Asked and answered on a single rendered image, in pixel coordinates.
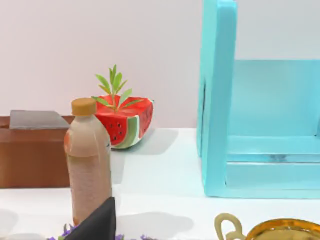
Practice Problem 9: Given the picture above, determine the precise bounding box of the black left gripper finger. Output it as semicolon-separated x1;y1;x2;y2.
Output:
64;196;117;240

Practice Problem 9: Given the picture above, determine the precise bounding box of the purple flower plant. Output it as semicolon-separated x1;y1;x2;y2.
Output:
47;222;154;240

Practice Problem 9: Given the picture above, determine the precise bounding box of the pale pink bottle tan cap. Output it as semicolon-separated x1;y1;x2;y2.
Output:
64;97;113;225

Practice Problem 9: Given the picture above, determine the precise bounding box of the salmon-coloured shallow box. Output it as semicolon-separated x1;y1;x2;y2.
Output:
0;110;75;189

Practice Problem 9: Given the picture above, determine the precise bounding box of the watermelon plant pot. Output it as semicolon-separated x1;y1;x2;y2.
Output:
90;64;155;150

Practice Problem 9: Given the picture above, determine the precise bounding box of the gold trophy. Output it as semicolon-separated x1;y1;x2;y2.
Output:
214;212;320;240

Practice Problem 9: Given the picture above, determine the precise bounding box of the light blue rack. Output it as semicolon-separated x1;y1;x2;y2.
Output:
197;0;320;200

